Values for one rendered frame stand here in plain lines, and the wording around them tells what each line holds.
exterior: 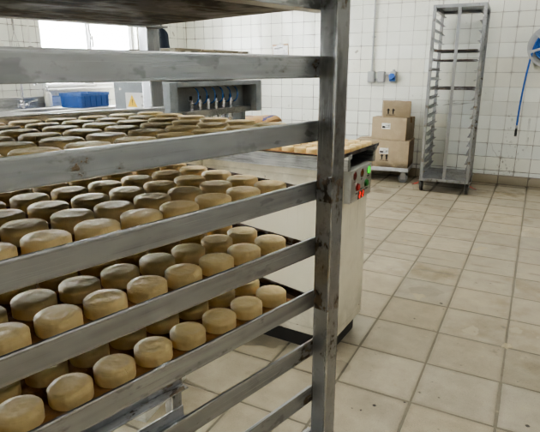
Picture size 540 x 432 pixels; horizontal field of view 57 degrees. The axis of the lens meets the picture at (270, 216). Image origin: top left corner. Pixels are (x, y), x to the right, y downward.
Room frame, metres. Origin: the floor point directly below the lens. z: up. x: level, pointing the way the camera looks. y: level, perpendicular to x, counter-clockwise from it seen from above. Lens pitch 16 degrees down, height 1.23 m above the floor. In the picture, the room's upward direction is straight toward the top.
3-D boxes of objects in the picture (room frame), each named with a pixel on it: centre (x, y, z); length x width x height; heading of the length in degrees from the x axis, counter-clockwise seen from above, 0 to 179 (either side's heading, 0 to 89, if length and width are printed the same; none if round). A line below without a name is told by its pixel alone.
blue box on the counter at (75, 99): (5.19, 1.88, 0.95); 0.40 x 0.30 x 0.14; 155
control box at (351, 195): (2.07, -0.37, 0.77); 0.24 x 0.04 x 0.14; 149
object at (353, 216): (2.25, -0.06, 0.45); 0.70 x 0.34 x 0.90; 59
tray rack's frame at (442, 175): (5.27, -1.91, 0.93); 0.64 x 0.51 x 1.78; 155
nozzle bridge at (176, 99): (2.52, 0.37, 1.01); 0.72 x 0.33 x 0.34; 149
